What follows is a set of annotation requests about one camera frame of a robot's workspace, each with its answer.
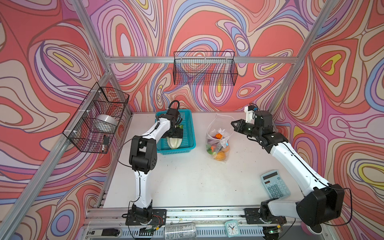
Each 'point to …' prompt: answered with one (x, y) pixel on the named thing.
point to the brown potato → (221, 156)
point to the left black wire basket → (92, 128)
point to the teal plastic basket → (188, 142)
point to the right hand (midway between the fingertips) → (232, 125)
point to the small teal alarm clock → (232, 229)
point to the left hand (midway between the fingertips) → (175, 134)
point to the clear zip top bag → (223, 124)
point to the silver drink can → (180, 231)
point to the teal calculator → (275, 185)
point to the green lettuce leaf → (174, 143)
